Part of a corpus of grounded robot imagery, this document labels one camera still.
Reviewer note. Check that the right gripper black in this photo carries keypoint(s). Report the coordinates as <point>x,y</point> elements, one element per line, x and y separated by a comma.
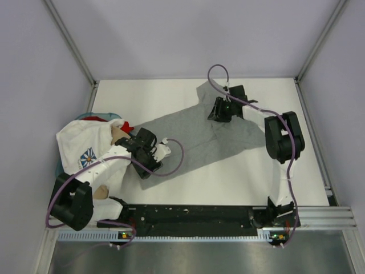
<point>217,114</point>

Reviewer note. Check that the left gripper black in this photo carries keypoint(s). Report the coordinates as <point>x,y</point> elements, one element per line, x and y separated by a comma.
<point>153,165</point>

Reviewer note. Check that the grey t-shirt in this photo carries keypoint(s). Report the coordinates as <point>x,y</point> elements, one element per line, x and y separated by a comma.
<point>203,141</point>

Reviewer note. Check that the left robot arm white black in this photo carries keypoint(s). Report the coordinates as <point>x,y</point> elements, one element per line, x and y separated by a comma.
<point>73,202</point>

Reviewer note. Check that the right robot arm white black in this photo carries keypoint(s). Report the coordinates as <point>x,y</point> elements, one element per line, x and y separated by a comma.
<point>284,143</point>

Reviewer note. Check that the red t-shirt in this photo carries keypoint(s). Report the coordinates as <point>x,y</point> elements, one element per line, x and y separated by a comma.
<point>125,127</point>

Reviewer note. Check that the teal plastic basket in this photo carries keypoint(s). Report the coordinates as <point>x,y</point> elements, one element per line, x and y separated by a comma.
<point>104,116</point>

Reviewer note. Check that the white t-shirt with flower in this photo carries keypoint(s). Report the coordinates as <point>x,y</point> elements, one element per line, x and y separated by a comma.
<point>83,142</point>

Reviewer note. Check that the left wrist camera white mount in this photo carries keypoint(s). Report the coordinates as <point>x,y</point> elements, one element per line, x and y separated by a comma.
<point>162,150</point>

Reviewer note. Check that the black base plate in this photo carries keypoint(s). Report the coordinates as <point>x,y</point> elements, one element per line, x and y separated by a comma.
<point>186,230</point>

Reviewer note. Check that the aluminium frame front rail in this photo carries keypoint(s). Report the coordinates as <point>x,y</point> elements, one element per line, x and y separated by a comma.
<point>141,216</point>

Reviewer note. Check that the right aluminium frame post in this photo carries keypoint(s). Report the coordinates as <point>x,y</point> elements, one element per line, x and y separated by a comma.
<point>320,42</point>

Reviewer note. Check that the aluminium frame post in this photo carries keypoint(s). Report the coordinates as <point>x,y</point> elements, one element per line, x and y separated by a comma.
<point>69,41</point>
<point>320,42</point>

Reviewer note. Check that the left aluminium frame post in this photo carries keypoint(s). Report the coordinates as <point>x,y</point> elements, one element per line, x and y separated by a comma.
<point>69,41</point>

